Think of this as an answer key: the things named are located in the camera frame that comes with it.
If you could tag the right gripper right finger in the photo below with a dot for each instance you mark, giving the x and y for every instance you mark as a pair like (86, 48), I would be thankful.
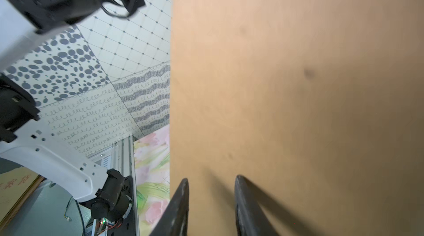
(250, 218)

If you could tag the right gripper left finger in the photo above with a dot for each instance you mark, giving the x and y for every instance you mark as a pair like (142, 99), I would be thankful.
(174, 220)

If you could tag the brown kraft file bag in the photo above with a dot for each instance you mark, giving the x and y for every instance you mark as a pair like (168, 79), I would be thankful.
(319, 103)

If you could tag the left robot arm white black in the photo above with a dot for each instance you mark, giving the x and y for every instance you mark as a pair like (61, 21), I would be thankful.
(76, 76)

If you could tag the floral table mat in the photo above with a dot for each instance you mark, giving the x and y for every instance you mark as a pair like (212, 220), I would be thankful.
(152, 176)

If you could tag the aluminium mounting rail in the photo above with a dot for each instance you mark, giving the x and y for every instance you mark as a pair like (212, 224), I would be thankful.
(119, 156)

